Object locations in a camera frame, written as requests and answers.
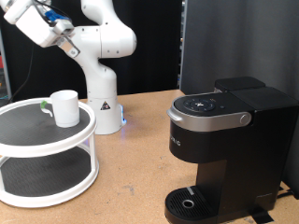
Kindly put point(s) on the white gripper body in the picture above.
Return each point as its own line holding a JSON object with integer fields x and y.
{"x": 37, "y": 29}

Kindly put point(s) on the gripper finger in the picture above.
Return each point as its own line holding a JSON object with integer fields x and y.
{"x": 71, "y": 49}

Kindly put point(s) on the black Keurig coffee machine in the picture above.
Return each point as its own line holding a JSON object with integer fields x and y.
{"x": 243, "y": 155}

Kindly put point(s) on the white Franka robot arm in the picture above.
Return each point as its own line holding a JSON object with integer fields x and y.
{"x": 99, "y": 77}

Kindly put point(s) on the black backdrop curtain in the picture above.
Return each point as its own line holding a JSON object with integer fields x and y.
{"x": 155, "y": 46}

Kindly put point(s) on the white two-tier turntable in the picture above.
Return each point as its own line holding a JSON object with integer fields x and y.
{"x": 46, "y": 149}

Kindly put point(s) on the black tape strip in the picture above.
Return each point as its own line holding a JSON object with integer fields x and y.
{"x": 261, "y": 216}

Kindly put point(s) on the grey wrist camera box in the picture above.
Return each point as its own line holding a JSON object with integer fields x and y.
{"x": 64, "y": 27}

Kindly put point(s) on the grey metal post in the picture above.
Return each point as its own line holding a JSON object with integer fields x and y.
{"x": 7, "y": 77}

